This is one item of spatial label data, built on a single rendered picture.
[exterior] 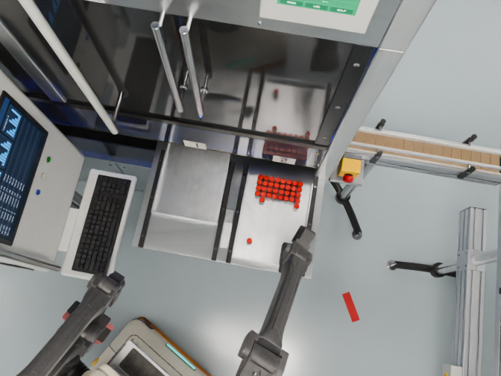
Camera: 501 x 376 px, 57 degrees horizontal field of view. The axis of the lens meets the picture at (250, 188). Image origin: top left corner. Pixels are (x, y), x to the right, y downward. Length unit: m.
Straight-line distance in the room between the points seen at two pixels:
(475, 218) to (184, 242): 1.36
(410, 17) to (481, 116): 2.35
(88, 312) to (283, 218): 0.86
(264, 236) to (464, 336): 1.02
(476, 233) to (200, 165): 1.31
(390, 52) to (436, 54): 2.32
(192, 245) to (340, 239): 1.17
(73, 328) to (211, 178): 0.86
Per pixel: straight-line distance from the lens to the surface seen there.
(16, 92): 1.55
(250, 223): 1.81
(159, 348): 2.42
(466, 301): 2.33
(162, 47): 1.08
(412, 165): 1.96
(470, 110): 3.28
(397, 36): 1.03
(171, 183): 1.88
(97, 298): 1.31
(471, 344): 2.33
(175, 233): 1.83
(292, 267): 1.33
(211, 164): 1.88
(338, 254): 2.74
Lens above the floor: 2.66
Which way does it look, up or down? 74 degrees down
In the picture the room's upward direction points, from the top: 3 degrees clockwise
